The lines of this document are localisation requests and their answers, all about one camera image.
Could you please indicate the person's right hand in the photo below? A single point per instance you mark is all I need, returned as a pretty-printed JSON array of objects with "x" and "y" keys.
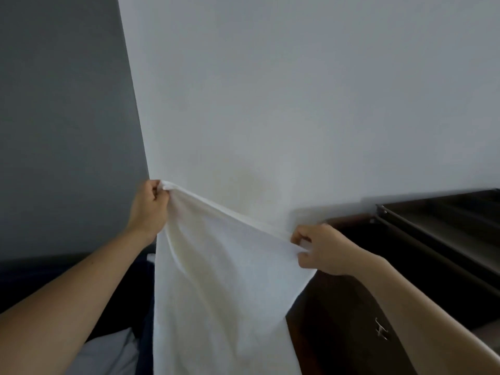
[{"x": 336, "y": 249}]

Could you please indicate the person's left hand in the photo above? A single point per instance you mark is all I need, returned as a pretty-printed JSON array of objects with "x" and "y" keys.
[{"x": 148, "y": 214}]

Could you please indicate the brown housekeeping cart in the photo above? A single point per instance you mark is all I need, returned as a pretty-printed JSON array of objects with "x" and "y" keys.
[{"x": 410, "y": 249}]

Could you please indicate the white towel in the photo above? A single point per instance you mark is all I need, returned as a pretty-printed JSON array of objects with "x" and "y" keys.
[{"x": 218, "y": 300}]

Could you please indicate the person's right forearm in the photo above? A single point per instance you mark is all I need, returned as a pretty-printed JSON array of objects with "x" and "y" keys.
[{"x": 433, "y": 320}]

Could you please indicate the person's left forearm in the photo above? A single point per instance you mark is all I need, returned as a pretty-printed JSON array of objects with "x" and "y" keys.
[{"x": 58, "y": 308}]

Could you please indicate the grey door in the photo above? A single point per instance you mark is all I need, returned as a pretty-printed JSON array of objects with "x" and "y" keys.
[{"x": 58, "y": 121}]

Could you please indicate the white pillowcase black piping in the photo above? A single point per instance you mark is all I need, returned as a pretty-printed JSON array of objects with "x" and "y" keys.
[{"x": 109, "y": 353}]

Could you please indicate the navy laundry hamper white frame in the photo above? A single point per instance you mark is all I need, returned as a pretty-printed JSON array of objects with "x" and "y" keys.
[{"x": 117, "y": 300}]

